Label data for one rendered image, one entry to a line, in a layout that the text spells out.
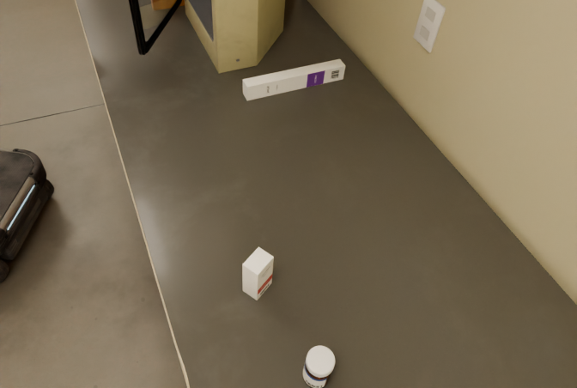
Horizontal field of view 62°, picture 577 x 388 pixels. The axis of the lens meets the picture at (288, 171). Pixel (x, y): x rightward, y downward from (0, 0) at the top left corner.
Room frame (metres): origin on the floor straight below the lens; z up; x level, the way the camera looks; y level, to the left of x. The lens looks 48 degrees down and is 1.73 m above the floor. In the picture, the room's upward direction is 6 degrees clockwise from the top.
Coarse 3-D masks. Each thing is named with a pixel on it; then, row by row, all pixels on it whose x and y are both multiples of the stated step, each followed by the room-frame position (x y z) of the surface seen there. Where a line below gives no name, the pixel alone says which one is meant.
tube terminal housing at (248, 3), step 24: (216, 0) 1.05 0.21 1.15; (240, 0) 1.08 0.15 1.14; (264, 0) 1.14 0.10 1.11; (192, 24) 1.26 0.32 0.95; (216, 24) 1.05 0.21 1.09; (240, 24) 1.08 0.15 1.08; (264, 24) 1.15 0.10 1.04; (216, 48) 1.05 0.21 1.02; (240, 48) 1.08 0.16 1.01; (264, 48) 1.15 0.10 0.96
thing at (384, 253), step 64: (128, 0) 1.38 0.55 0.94; (128, 64) 1.05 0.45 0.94; (192, 64) 1.08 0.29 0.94; (128, 128) 0.81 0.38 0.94; (192, 128) 0.83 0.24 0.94; (256, 128) 0.85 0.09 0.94; (320, 128) 0.87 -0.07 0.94; (384, 128) 0.89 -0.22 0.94; (192, 192) 0.63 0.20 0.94; (256, 192) 0.65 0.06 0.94; (320, 192) 0.67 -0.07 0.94; (384, 192) 0.69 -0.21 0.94; (448, 192) 0.70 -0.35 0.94; (192, 256) 0.48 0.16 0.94; (320, 256) 0.51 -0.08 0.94; (384, 256) 0.52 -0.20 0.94; (448, 256) 0.54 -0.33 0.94; (512, 256) 0.55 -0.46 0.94; (192, 320) 0.36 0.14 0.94; (256, 320) 0.37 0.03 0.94; (320, 320) 0.38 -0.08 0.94; (384, 320) 0.39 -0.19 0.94; (448, 320) 0.40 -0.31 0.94; (512, 320) 0.41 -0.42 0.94; (576, 320) 0.43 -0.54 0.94; (192, 384) 0.25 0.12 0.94; (256, 384) 0.26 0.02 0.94; (384, 384) 0.28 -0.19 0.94; (448, 384) 0.29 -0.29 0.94; (512, 384) 0.30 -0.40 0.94; (576, 384) 0.31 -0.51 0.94
